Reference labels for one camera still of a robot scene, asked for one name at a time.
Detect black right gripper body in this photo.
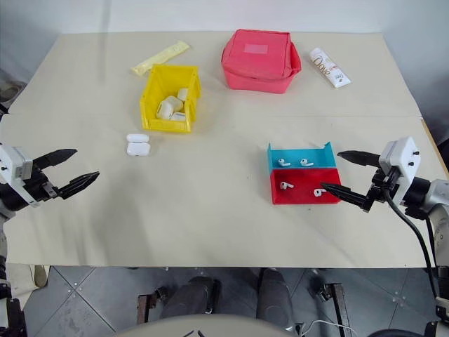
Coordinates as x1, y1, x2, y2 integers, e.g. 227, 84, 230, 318
362, 166, 401, 213

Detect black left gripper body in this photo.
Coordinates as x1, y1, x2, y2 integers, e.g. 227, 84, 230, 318
21, 167, 59, 204

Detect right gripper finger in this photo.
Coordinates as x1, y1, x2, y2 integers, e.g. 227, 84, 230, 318
337, 150, 382, 168
320, 182, 368, 211

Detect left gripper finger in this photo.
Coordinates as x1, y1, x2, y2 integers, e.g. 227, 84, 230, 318
55, 171, 100, 200
33, 148, 79, 171

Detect yellow plastic bin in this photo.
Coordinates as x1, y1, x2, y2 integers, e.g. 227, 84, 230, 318
139, 63, 202, 134

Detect white earbud cases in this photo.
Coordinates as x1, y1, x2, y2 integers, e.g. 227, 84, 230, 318
155, 95, 185, 120

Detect pink fabric pouch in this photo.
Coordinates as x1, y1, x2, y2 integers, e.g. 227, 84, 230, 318
220, 29, 303, 95

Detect blue plastic tray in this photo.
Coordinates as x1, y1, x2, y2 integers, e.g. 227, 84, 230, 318
267, 140, 338, 173

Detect white printed tube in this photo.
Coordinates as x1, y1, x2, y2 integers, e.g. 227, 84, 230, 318
309, 47, 352, 89

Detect dark rounded shape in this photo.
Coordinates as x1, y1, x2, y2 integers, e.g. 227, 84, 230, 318
257, 267, 295, 331

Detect pale yellow snack packet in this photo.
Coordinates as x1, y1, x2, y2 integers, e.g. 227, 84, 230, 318
130, 41, 191, 76

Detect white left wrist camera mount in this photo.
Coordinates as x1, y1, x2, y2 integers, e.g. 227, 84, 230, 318
0, 143, 40, 208

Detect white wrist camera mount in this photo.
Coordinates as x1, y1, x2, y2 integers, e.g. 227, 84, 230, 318
0, 143, 40, 208
377, 136, 420, 205

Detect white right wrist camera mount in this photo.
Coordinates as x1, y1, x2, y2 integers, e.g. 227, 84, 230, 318
377, 136, 420, 205

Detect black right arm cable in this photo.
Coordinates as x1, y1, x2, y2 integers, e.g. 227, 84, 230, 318
384, 168, 444, 303

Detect brown metal frame bar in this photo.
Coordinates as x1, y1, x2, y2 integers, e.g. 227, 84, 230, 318
331, 282, 352, 337
137, 293, 156, 324

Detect thin white cable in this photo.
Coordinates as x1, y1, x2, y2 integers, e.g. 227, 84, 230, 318
300, 318, 352, 337

